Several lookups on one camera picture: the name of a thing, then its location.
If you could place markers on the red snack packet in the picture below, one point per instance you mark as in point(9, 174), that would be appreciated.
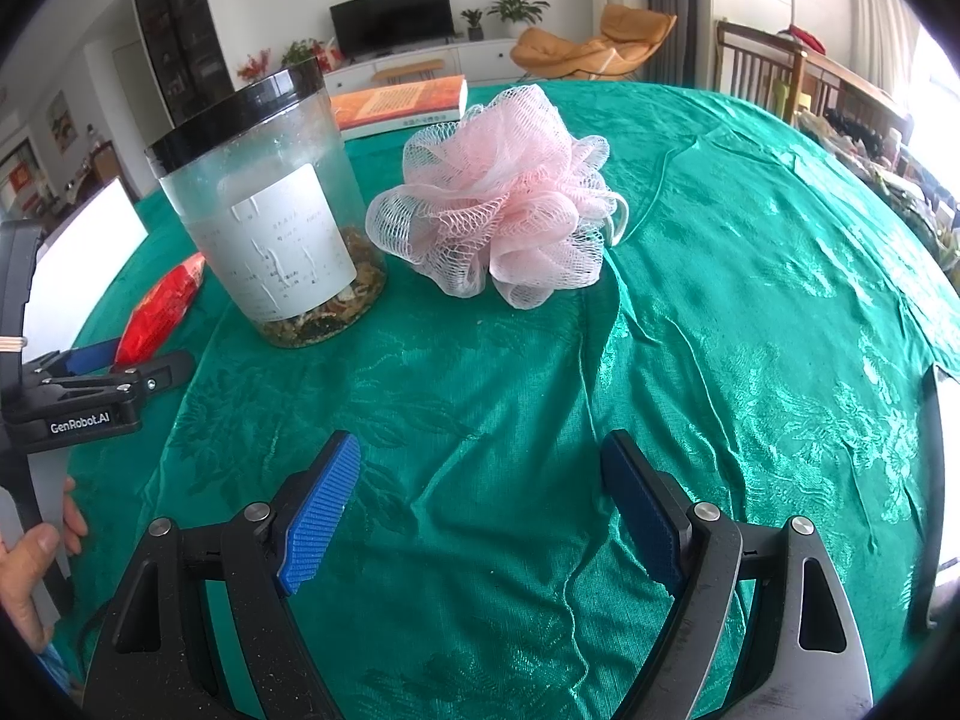
point(161, 307)

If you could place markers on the white-edged tablet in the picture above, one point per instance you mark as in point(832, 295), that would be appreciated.
point(934, 502)

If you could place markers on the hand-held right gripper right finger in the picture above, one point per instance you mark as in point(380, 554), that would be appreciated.
point(642, 517)

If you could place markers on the orange book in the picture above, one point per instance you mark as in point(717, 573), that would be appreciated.
point(397, 101)

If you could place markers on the pink mesh bath pouf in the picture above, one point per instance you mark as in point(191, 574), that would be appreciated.
point(495, 195)

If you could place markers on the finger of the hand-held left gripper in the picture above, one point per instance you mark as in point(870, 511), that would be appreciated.
point(94, 356)
point(161, 371)

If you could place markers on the clear plastic jar black lid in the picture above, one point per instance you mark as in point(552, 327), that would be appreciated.
point(262, 240)

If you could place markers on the large potted green plant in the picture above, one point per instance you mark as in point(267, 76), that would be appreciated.
point(517, 11)

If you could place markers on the white board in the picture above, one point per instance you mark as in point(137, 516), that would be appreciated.
point(90, 255)

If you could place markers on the grey curtain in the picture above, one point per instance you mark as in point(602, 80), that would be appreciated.
point(675, 7)

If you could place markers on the black television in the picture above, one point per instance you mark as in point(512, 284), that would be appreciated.
point(390, 19)

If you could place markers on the white television cabinet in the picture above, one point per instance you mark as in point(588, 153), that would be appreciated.
point(480, 60)

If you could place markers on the green patterned tablecloth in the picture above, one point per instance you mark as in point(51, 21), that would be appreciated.
point(525, 390)

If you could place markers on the row of cluttered goods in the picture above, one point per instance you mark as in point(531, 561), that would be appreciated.
point(885, 150)

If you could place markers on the wooden chair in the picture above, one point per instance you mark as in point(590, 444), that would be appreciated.
point(772, 67)

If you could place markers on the red flower arrangement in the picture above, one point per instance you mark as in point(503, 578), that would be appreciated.
point(259, 64)

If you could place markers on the framed wall picture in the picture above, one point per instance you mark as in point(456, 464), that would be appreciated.
point(63, 120)

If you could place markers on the small potted plant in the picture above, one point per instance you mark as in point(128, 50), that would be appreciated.
point(472, 22)

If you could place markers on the dark display cabinet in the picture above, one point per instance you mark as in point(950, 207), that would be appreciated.
point(180, 30)

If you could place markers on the person's left hand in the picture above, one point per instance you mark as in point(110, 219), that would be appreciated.
point(22, 577)

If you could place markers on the white sheer curtain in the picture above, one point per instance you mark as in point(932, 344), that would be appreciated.
point(877, 15)

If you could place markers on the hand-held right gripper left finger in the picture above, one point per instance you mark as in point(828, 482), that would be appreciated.
point(322, 517)

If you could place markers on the orange lounge chair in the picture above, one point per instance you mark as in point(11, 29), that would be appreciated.
point(585, 49)

